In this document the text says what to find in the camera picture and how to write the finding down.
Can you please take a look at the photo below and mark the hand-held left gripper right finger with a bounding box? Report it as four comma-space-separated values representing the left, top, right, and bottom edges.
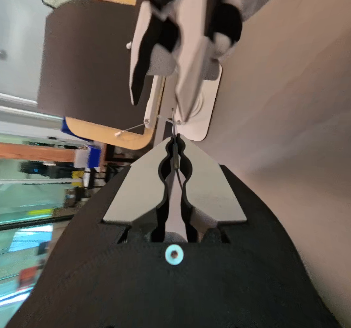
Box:
177, 134, 247, 243

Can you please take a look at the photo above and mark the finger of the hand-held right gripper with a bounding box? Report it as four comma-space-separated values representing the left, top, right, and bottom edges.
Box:
129, 0, 181, 106
175, 0, 218, 123

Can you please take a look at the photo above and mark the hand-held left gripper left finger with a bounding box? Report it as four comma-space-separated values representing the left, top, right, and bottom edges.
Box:
103, 137, 174, 242

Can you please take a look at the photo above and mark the thin black acrylic sheet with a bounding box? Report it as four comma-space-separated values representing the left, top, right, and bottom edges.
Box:
171, 108, 184, 194

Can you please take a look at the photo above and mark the silver pipe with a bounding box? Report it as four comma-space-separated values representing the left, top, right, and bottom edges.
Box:
0, 106, 64, 130
0, 92, 38, 108

